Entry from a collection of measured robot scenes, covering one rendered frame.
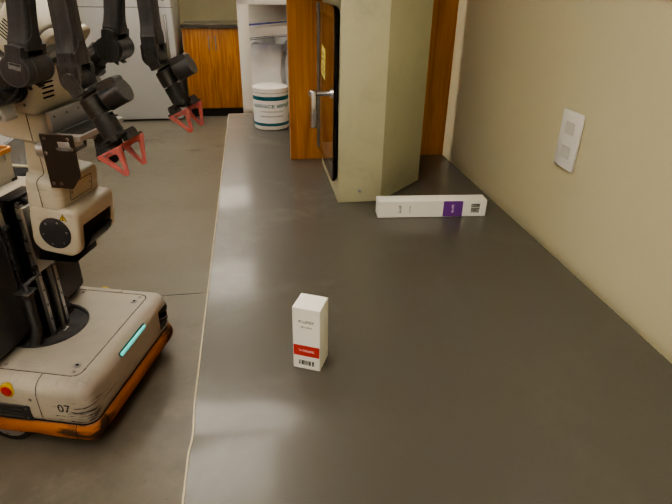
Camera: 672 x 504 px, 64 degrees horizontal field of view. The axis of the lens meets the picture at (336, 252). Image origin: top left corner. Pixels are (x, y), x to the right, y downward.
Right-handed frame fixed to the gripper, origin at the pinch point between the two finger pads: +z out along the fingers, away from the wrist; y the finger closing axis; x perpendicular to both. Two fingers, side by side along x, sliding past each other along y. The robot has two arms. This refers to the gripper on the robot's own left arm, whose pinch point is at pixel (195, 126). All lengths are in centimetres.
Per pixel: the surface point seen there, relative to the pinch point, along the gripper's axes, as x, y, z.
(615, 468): -85, -121, 49
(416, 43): -77, -31, 4
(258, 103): -15.9, 20.8, 3.8
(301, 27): -49, -11, -11
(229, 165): -13.6, -21.2, 13.3
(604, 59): -108, -62, 18
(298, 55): -44.9, -11.2, -5.1
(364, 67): -65, -43, 3
